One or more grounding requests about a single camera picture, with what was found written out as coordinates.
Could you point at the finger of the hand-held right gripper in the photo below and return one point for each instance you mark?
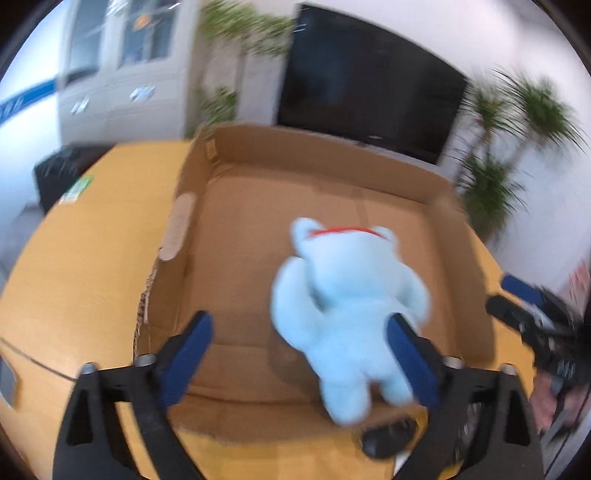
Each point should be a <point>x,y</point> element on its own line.
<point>508,313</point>
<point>521,286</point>

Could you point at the cardboard box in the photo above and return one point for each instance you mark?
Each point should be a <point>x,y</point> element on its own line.
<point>258,230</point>

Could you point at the grey glass-door cabinet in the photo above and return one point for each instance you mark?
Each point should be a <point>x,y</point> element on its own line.
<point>138,110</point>

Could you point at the black chair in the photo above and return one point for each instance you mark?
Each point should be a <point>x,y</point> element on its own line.
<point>60,175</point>

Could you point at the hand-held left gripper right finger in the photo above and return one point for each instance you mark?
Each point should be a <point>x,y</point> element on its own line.
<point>413,364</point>

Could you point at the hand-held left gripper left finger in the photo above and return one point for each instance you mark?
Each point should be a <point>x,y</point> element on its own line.
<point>187,364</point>

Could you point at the light blue plush toy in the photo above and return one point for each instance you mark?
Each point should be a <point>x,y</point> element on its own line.
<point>341,300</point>

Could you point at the spiky potted palm plant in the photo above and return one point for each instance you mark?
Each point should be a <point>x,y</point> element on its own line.
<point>489,184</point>

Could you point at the green white sticker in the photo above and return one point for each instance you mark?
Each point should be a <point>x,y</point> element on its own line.
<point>76,190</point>

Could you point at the tall leafy green plant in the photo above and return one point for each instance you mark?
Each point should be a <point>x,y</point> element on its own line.
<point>263,32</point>

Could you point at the black rounded knob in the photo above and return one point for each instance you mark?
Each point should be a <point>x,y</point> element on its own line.
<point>383,441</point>

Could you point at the black television screen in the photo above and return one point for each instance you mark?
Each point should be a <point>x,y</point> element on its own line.
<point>369,78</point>

